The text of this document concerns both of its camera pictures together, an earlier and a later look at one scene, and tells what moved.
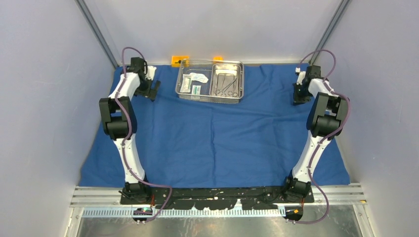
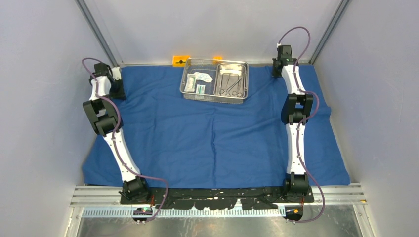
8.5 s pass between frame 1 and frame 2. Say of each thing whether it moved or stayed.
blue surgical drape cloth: stayed
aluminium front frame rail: stayed
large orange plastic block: stayed
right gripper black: moved
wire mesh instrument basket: stayed
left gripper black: moved
